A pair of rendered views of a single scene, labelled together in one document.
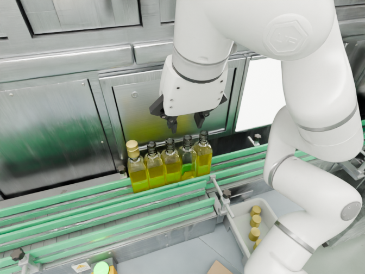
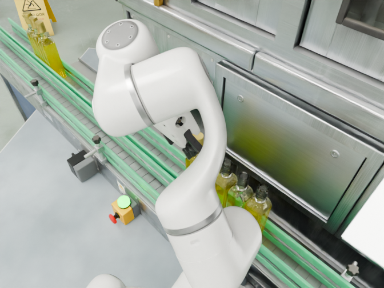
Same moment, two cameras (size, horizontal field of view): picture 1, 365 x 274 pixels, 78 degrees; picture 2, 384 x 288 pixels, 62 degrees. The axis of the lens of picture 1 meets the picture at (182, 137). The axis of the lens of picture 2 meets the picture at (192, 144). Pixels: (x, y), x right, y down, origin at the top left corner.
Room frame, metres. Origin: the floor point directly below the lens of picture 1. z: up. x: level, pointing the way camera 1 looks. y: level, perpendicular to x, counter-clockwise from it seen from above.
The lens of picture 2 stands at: (0.17, -0.41, 1.81)
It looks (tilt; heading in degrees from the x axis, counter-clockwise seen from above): 47 degrees down; 63
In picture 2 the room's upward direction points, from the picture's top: straight up
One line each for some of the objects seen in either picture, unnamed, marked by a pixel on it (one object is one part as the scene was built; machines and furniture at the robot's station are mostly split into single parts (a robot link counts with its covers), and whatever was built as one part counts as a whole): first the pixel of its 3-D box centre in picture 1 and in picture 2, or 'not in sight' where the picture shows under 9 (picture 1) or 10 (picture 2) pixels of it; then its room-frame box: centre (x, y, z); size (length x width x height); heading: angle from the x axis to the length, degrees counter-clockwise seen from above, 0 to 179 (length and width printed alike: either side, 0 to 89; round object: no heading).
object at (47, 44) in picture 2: not in sight; (49, 51); (0.18, 1.05, 1.02); 0.06 x 0.06 x 0.28; 18
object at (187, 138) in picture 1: (187, 142); (242, 181); (0.52, -0.02, 1.12); 0.03 x 0.03 x 0.05
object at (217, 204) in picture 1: (215, 207); not in sight; (0.45, -0.13, 0.85); 0.09 x 0.04 x 0.07; 18
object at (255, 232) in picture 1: (254, 234); not in sight; (0.37, -0.27, 0.79); 0.04 x 0.04 x 0.04
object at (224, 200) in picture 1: (221, 197); not in sight; (0.43, -0.13, 0.95); 0.17 x 0.03 x 0.12; 18
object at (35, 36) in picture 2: not in sight; (43, 46); (0.17, 1.10, 1.02); 0.06 x 0.06 x 0.28; 18
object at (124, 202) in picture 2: (101, 269); (123, 201); (0.24, 0.26, 0.84); 0.05 x 0.05 x 0.03
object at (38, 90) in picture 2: not in sight; (34, 95); (0.06, 0.86, 0.94); 0.07 x 0.04 x 0.13; 18
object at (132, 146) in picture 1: (132, 148); (197, 140); (0.47, 0.15, 1.14); 0.04 x 0.04 x 0.04
